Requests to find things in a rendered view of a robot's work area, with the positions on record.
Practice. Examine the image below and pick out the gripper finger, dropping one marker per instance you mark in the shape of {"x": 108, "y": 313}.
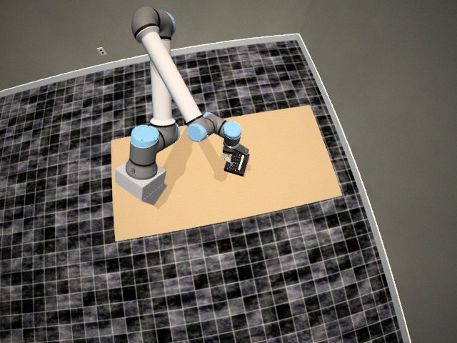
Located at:
{"x": 230, "y": 158}

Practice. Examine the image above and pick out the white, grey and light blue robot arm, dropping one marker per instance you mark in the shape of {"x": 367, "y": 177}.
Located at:
{"x": 166, "y": 82}

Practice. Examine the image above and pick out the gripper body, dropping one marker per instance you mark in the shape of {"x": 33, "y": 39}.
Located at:
{"x": 226, "y": 150}

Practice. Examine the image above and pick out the black lighting desk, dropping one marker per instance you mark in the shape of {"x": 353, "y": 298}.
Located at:
{"x": 239, "y": 164}

